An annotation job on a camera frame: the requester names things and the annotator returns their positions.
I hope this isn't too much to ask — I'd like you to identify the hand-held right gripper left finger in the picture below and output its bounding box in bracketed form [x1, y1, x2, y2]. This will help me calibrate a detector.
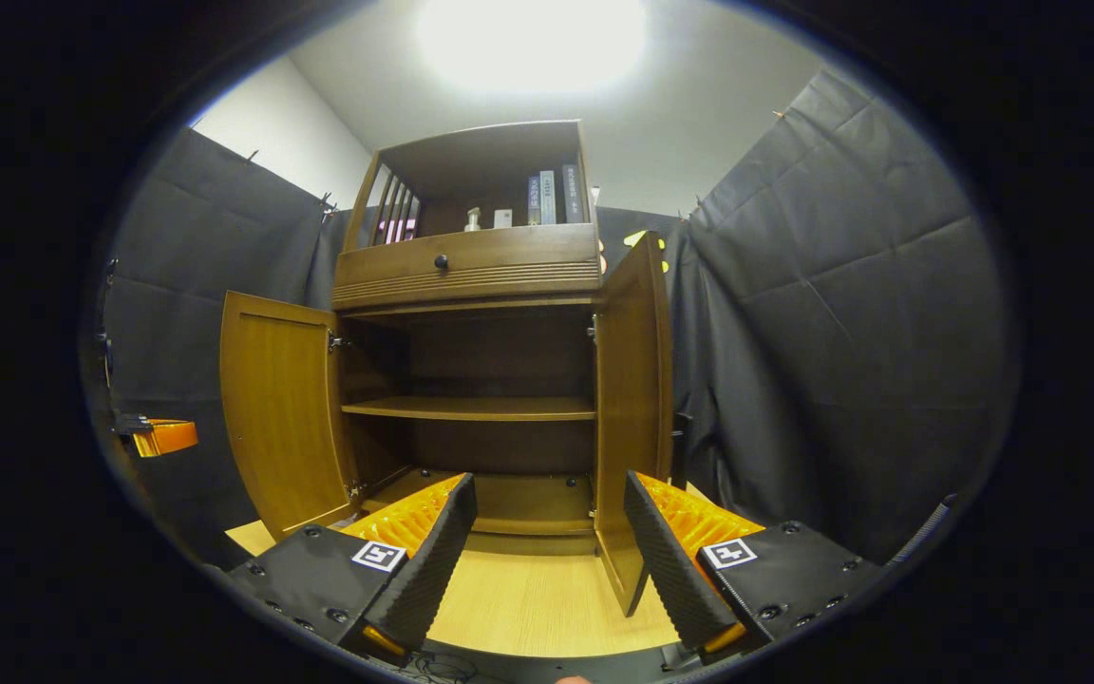
[229, 472, 479, 658]

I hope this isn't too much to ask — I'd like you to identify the black backdrop cloth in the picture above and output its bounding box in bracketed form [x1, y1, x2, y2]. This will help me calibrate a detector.
[91, 66, 1018, 566]

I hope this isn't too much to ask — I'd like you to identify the wooden shoe cabinet door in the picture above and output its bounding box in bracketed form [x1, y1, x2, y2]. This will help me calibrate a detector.
[593, 231, 676, 618]
[219, 290, 360, 542]

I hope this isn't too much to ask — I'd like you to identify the wooden drawer with black knob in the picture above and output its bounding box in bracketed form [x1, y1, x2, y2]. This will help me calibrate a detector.
[331, 223, 603, 312]

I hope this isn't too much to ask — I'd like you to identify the wooden inner shelf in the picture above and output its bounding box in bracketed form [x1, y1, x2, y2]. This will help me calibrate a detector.
[341, 395, 597, 422]

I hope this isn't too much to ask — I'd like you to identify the large ceiling light panel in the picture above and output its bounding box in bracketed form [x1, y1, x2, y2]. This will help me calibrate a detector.
[414, 0, 648, 96]

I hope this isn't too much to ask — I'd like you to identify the grey mesh office chair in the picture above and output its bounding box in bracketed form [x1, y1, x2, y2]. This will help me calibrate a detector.
[889, 492, 958, 568]

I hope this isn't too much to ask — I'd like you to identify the wooden double-door shoe cabinet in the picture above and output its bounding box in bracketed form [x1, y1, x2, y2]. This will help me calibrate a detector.
[219, 119, 676, 618]

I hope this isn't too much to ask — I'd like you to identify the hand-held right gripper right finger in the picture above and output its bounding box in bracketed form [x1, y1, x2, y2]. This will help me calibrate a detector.
[623, 470, 885, 655]

